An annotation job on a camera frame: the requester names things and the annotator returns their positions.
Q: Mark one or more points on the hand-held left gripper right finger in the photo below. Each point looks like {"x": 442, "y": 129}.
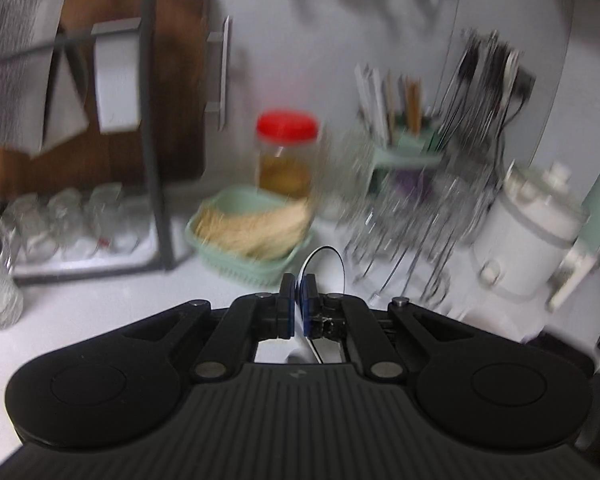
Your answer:
{"x": 309, "y": 305}

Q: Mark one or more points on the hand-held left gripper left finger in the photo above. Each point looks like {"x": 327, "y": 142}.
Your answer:
{"x": 287, "y": 305}

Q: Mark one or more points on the white black-rimmed ceramic spoon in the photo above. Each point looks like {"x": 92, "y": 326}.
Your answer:
{"x": 325, "y": 275}

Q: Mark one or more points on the green plastic basket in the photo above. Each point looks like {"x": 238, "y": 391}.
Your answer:
{"x": 240, "y": 265}

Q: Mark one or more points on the bundle of bamboo sticks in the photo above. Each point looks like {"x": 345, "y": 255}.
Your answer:
{"x": 260, "y": 235}

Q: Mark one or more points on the red-lidded plastic jar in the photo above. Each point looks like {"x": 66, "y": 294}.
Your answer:
{"x": 285, "y": 170}

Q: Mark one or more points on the clear patterned tumbler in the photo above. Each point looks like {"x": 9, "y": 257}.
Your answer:
{"x": 347, "y": 175}

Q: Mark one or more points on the glass cup with purple lid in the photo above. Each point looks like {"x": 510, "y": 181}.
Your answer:
{"x": 412, "y": 185}

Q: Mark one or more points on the white drip tray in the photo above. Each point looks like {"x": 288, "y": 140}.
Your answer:
{"x": 130, "y": 266}

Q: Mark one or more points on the green utensil holder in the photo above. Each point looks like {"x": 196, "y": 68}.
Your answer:
{"x": 405, "y": 152}

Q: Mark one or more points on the black metal dish rack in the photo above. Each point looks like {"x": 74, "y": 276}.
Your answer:
{"x": 155, "y": 160}

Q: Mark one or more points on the textured glass pitcher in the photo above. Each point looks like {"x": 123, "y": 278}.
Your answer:
{"x": 472, "y": 195}

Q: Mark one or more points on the bunch of mixed chopsticks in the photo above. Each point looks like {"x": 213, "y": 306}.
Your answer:
{"x": 380, "y": 100}

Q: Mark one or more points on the white electric cooker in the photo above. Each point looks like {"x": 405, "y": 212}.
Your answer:
{"x": 520, "y": 240}

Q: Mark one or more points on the wooden cutting board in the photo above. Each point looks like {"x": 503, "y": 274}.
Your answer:
{"x": 180, "y": 85}

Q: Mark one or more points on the white hanging holder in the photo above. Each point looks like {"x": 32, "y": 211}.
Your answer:
{"x": 115, "y": 85}

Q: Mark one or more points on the white cloth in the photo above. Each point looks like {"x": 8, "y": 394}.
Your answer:
{"x": 65, "y": 120}

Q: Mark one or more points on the grey patterned cloth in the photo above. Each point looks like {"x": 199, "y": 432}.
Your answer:
{"x": 20, "y": 60}

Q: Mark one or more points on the dark wall socket panel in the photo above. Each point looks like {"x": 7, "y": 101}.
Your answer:
{"x": 525, "y": 85}

